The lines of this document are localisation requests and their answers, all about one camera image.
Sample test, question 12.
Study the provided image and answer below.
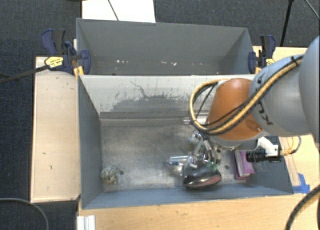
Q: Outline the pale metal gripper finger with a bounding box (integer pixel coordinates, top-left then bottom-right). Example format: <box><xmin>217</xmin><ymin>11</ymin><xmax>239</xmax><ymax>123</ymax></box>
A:
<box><xmin>164</xmin><ymin>155</ymin><xmax>199</xmax><ymax>169</ymax></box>

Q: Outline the dark red-brown glossy oval object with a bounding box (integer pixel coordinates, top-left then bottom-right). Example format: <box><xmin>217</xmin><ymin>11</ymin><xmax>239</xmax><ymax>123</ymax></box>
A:
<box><xmin>182</xmin><ymin>167</ymin><xmax>223</xmax><ymax>190</ymax></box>

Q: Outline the purple box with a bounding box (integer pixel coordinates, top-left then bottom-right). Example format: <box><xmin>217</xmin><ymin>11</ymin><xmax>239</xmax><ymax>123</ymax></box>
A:
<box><xmin>234</xmin><ymin>150</ymin><xmax>256</xmax><ymax>180</ymax></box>

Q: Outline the grey metal bin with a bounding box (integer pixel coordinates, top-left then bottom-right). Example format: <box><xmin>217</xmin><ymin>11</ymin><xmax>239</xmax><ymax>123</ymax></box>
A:
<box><xmin>75</xmin><ymin>18</ymin><xmax>295</xmax><ymax>210</ymax></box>

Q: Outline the mottled grey stone-like lump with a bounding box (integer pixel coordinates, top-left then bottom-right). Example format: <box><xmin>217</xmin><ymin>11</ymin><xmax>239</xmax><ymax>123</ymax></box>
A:
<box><xmin>100</xmin><ymin>165</ymin><xmax>119</xmax><ymax>185</ymax></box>

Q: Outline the pale wood board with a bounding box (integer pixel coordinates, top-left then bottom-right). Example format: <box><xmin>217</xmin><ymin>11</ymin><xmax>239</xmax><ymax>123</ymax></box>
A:
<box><xmin>29</xmin><ymin>56</ymin><xmax>82</xmax><ymax>203</ymax></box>

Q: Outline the black cylinder on white bracket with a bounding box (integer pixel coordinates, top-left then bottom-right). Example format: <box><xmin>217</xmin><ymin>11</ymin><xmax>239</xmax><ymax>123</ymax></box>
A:
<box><xmin>245</xmin><ymin>137</ymin><xmax>283</xmax><ymax>164</ymax></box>

